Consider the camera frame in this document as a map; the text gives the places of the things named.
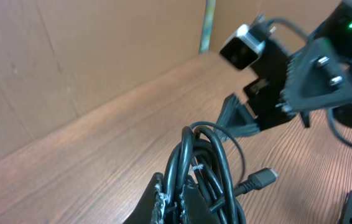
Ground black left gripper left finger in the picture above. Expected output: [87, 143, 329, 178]
[123, 172, 167, 224]

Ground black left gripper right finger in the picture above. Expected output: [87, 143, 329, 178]
[178, 175, 219, 224]

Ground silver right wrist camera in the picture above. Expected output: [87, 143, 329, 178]
[220, 24, 266, 70]

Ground black usb cables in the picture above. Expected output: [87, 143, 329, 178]
[162, 120, 279, 224]

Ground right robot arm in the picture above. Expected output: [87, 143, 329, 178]
[218, 1, 352, 136]

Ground cardboard back wall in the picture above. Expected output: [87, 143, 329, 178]
[0, 0, 345, 172]

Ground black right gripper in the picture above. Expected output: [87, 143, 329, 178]
[216, 37, 352, 138]

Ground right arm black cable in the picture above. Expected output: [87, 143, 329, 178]
[250, 12, 352, 153]

